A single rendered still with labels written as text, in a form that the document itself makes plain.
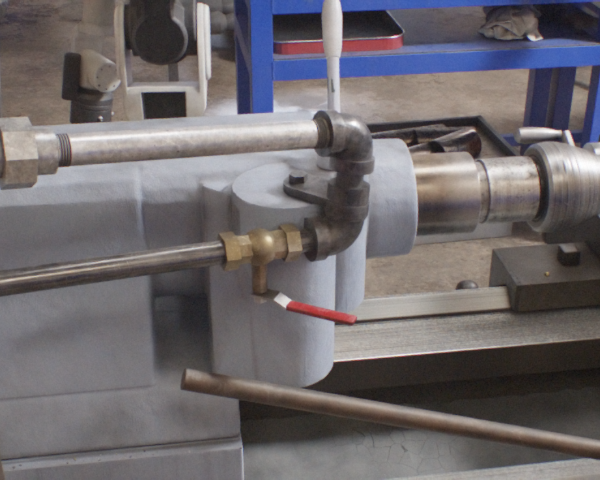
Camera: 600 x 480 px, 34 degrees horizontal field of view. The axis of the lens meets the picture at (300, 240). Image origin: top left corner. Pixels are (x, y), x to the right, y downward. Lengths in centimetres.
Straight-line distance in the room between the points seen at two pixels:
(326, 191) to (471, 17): 240
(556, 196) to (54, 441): 50
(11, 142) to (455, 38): 236
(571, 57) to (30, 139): 241
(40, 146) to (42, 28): 494
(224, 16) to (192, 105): 293
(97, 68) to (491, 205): 128
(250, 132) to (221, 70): 405
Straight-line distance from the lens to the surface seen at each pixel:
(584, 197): 95
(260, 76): 270
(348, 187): 75
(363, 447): 120
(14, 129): 63
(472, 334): 120
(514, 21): 292
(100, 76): 208
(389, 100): 436
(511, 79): 471
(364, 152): 74
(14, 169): 63
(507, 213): 94
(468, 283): 162
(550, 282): 125
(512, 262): 128
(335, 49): 85
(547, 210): 95
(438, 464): 119
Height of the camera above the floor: 150
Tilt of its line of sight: 28 degrees down
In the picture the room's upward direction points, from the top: straight up
